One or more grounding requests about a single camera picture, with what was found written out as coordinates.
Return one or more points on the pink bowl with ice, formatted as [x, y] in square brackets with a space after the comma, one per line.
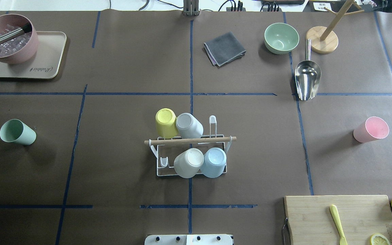
[18, 49]

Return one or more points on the green plastic cup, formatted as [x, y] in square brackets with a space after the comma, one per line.
[15, 131]

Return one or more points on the metal tongs in bowl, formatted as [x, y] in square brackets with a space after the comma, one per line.
[16, 33]

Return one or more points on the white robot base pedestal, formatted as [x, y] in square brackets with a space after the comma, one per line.
[189, 239]

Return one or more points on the pink plastic cup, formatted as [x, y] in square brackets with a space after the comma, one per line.
[372, 129]

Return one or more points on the white plastic cup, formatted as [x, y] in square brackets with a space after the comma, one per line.
[188, 163]

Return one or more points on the bamboo cutting board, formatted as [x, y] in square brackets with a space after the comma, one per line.
[314, 220]

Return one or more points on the light blue plastic cup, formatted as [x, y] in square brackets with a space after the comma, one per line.
[214, 162]

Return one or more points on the metal ice scoop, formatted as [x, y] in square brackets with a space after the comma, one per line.
[307, 76]

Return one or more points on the green ceramic bowl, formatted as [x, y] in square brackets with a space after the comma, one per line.
[281, 38]

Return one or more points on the lemon slice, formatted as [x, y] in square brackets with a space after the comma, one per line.
[379, 239]

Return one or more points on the white wire cup rack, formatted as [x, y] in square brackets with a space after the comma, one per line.
[167, 149]

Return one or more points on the aluminium frame post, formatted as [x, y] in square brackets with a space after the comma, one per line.
[191, 8]

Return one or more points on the yellow plastic cup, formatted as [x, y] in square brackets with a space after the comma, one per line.
[165, 123]

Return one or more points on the grey plastic cup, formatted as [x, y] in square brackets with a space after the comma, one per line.
[188, 126]

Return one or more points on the grey folded cloth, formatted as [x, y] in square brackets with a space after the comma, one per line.
[224, 49]

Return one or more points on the beige serving tray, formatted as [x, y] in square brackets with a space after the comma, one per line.
[44, 64]

